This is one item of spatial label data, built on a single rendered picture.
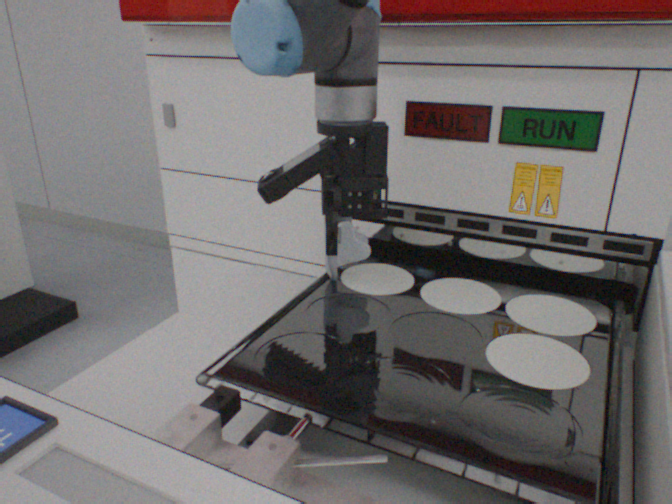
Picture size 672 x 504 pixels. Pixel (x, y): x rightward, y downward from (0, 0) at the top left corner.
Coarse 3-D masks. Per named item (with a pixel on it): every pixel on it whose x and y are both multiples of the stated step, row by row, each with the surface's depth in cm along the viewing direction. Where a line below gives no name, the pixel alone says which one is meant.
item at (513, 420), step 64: (320, 320) 64; (384, 320) 64; (448, 320) 64; (512, 320) 64; (256, 384) 52; (320, 384) 52; (384, 384) 52; (448, 384) 52; (512, 384) 52; (448, 448) 44; (512, 448) 45; (576, 448) 45
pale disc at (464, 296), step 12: (432, 288) 72; (444, 288) 72; (456, 288) 72; (468, 288) 72; (480, 288) 72; (492, 288) 71; (432, 300) 68; (444, 300) 68; (456, 300) 68; (468, 300) 68; (480, 300) 68; (492, 300) 68; (456, 312) 66; (468, 312) 66; (480, 312) 66
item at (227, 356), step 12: (324, 276) 74; (312, 288) 71; (300, 300) 68; (276, 312) 65; (288, 312) 66; (264, 324) 62; (252, 336) 60; (240, 348) 58; (216, 360) 56; (228, 360) 56; (204, 372) 54; (216, 372) 55
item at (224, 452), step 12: (228, 444) 48; (204, 456) 46; (216, 456) 46; (228, 456) 46; (240, 456) 46; (300, 480) 44; (312, 480) 44; (324, 480) 44; (288, 492) 43; (300, 492) 43; (312, 492) 43; (324, 492) 43; (336, 492) 43; (348, 492) 43
